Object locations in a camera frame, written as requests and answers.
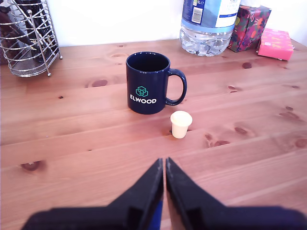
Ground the cream coffee capsule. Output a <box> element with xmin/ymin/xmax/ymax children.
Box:
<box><xmin>170</xmin><ymin>110</ymin><xmax>193</xmax><ymax>139</ymax></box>

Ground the navy Elwood logo mug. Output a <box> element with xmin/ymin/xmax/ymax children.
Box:
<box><xmin>125</xmin><ymin>51</ymin><xmax>188</xmax><ymax>115</ymax></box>

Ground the large clear water bottle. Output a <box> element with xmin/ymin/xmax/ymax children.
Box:
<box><xmin>179</xmin><ymin>0</ymin><xmax>241</xmax><ymax>58</ymax></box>

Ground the flat pink box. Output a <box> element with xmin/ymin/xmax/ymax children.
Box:
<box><xmin>258</xmin><ymin>28</ymin><xmax>295</xmax><ymax>61</ymax></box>

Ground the floral print tissue box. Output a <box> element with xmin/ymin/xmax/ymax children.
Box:
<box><xmin>227</xmin><ymin>4</ymin><xmax>272</xmax><ymax>53</ymax></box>

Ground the black chopstick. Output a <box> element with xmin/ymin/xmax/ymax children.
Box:
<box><xmin>26</xmin><ymin>9</ymin><xmax>58</xmax><ymax>52</ymax></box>
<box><xmin>35</xmin><ymin>0</ymin><xmax>59</xmax><ymax>46</ymax></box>

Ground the chrome wire utensil rack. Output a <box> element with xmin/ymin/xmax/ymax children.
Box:
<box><xmin>0</xmin><ymin>0</ymin><xmax>63</xmax><ymax>78</ymax></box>

